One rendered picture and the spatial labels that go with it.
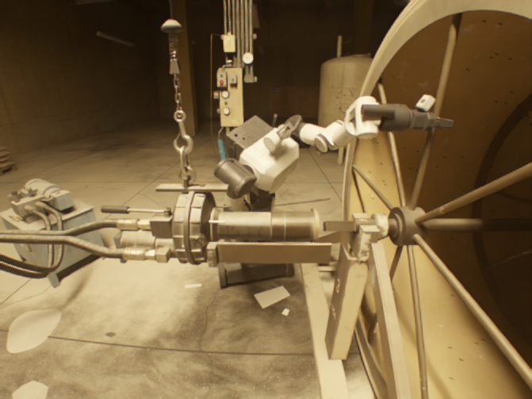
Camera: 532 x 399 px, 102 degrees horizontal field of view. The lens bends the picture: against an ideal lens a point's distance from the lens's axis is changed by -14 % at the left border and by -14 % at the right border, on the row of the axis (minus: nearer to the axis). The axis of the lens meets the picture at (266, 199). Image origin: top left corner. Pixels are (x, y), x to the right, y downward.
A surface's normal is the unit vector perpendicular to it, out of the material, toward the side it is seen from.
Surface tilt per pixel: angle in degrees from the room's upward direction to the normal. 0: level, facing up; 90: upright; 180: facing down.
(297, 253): 90
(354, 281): 90
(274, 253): 90
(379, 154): 100
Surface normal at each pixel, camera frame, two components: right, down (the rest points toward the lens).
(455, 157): -0.02, 0.49
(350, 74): -0.32, 0.37
